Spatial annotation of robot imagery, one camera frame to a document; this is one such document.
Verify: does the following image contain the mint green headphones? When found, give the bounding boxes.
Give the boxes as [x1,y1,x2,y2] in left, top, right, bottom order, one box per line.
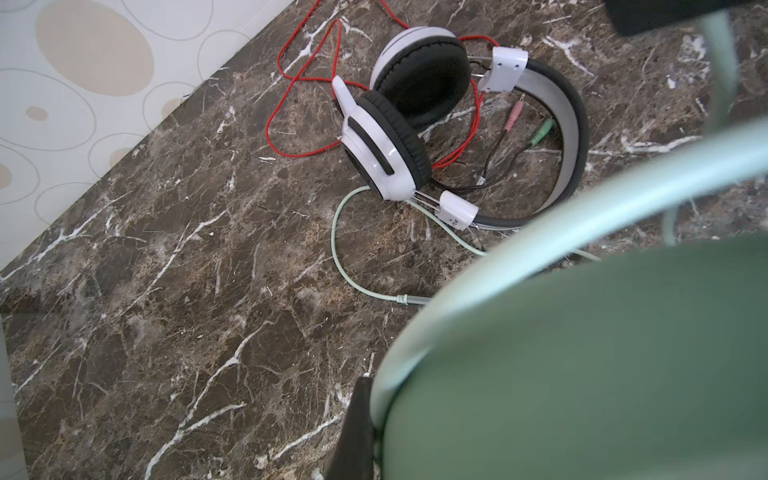
[370,119,767,479]

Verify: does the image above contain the red headphone cable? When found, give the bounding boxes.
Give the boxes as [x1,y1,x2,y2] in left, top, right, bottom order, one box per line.
[265,0,502,172]

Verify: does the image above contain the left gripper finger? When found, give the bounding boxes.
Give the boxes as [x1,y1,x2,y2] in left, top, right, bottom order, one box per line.
[324,376,375,480]

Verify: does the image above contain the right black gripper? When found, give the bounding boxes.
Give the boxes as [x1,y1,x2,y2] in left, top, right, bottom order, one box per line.
[604,0,755,36]

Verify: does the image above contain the white black headphones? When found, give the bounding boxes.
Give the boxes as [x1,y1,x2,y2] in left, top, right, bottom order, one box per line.
[332,26,589,215]

